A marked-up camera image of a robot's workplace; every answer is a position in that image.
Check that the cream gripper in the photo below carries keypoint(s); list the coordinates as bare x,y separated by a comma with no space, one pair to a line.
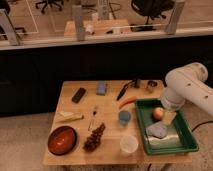
168,117

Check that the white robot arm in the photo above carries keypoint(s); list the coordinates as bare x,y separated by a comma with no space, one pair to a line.
187,83

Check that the green plastic tray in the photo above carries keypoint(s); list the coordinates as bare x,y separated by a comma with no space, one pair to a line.
178,136

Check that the orange apple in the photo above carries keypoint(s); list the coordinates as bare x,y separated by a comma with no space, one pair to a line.
158,113

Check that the grey cloth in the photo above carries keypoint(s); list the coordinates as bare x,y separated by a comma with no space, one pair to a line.
157,129

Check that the small dark jar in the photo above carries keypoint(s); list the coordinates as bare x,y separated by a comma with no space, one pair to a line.
151,85

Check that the orange carrot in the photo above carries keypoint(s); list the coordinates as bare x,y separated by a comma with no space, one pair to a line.
127,101

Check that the blue cup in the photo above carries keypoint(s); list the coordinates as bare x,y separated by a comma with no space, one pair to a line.
124,117

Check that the black object by knife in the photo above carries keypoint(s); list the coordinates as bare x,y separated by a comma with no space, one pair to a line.
137,83

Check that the clear plastic cup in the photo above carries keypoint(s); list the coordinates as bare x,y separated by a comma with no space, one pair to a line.
128,145

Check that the wooden table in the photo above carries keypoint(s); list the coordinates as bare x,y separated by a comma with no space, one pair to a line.
108,107

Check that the blue sponge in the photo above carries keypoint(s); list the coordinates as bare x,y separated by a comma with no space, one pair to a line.
101,88

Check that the brown grape bunch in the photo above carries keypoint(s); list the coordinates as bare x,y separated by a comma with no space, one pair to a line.
94,140

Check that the black rectangular block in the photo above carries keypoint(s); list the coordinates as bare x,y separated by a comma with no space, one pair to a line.
78,95

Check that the cream wedge block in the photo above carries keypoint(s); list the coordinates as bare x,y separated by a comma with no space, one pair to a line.
68,116

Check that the black office chair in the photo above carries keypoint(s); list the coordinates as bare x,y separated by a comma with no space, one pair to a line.
152,8

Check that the dark red wooden bowl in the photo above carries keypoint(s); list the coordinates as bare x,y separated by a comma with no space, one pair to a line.
62,140

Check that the black office chair base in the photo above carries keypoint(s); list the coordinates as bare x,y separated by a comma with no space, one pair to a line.
45,3

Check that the black handled knife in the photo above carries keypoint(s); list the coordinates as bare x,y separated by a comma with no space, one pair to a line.
123,90

